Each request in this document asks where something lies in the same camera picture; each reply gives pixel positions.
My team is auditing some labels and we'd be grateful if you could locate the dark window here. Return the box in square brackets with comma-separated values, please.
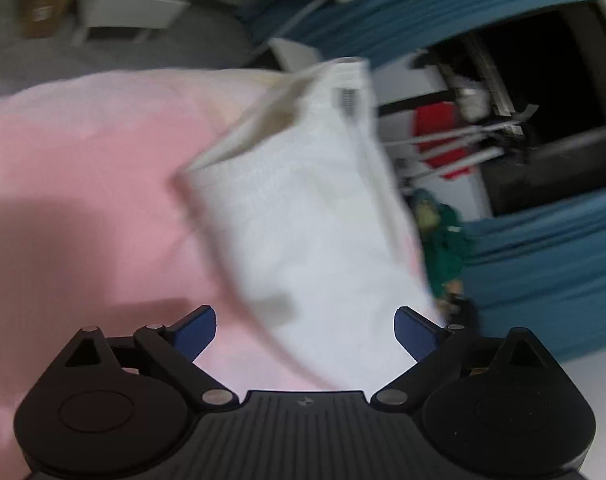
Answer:
[433, 0, 606, 217]

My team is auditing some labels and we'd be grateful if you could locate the pastel printed blanket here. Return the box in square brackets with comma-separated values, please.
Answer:
[0, 67, 334, 480]

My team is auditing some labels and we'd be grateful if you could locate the red cloth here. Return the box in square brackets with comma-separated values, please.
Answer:
[413, 102, 480, 181]

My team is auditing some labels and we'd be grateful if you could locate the metal drying rack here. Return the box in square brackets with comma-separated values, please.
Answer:
[380, 40, 540, 183]

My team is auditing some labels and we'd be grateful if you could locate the blue curtain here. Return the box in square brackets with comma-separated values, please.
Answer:
[460, 199, 606, 362]
[250, 0, 606, 72]

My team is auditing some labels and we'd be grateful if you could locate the green doll figure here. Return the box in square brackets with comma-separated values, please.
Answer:
[408, 187, 480, 333]

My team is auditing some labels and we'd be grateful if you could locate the white towel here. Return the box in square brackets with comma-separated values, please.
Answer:
[175, 57, 441, 393]

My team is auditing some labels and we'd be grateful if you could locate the white box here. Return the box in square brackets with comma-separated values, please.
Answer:
[269, 37, 325, 75]

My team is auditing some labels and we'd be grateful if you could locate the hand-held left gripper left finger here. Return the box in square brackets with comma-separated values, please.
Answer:
[49, 305, 235, 408]

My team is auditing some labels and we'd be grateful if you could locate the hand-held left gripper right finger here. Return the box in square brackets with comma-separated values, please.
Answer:
[369, 306, 564, 408]

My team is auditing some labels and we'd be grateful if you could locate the white drawer cabinet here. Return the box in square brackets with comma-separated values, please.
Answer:
[72, 0, 266, 45]

